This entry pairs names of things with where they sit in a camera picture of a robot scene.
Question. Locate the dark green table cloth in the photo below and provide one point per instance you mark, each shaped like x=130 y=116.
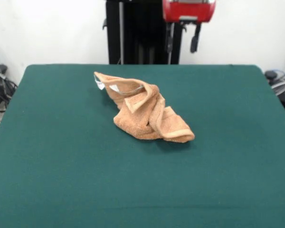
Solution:
x=61 y=166

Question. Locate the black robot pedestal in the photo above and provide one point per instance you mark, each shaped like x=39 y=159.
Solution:
x=133 y=35

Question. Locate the tan terry towel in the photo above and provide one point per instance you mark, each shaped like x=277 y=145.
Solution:
x=137 y=123

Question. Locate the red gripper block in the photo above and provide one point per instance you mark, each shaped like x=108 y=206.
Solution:
x=188 y=12

